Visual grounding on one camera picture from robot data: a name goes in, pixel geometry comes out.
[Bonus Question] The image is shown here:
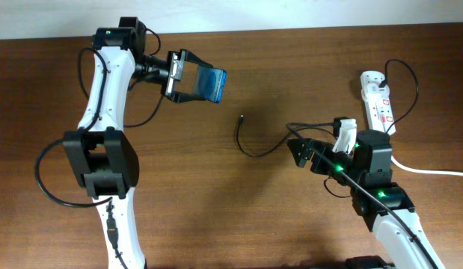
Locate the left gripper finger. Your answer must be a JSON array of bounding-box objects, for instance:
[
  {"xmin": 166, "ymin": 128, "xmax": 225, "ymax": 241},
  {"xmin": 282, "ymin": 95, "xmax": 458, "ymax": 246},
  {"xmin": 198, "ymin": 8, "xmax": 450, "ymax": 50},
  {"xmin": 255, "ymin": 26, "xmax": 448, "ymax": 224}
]
[
  {"xmin": 175, "ymin": 92, "xmax": 205, "ymax": 103},
  {"xmin": 185, "ymin": 50, "xmax": 213, "ymax": 68}
]

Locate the white power strip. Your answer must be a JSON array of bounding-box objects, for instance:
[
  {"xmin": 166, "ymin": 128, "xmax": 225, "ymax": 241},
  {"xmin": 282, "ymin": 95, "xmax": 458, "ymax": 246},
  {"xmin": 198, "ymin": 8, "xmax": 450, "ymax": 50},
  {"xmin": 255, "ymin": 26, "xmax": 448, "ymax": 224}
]
[{"xmin": 361, "ymin": 71, "xmax": 396, "ymax": 135}]

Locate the white USB charger plug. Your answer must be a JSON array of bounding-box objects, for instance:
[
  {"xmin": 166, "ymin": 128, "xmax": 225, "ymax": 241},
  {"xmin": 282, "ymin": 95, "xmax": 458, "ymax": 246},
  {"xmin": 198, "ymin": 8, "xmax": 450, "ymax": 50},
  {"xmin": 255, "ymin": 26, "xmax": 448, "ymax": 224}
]
[{"xmin": 361, "ymin": 83, "xmax": 390, "ymax": 102}]

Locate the black USB charging cable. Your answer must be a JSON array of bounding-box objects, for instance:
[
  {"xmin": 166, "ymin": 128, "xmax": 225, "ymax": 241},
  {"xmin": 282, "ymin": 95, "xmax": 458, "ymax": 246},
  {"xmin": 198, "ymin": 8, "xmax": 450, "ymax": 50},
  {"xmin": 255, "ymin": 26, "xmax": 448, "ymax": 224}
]
[{"xmin": 236, "ymin": 58, "xmax": 420, "ymax": 158}]

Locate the blue screen smartphone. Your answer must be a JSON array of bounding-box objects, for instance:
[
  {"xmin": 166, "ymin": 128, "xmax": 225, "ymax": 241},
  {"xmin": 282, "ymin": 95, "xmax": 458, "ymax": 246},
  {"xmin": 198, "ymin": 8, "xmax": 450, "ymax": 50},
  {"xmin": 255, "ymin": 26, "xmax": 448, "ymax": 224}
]
[{"xmin": 194, "ymin": 66, "xmax": 227, "ymax": 103}]

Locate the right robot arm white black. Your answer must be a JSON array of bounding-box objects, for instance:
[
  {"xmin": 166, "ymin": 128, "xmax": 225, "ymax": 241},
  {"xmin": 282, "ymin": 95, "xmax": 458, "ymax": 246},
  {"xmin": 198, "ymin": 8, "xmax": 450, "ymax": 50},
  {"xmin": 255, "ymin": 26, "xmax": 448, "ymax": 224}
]
[{"xmin": 287, "ymin": 130, "xmax": 444, "ymax": 268}]

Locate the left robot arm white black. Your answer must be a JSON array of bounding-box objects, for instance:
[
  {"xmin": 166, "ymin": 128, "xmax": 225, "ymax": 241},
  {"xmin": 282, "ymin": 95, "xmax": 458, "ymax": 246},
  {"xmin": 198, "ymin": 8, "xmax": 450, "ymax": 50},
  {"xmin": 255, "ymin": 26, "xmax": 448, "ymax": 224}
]
[{"xmin": 63, "ymin": 17, "xmax": 224, "ymax": 268}]

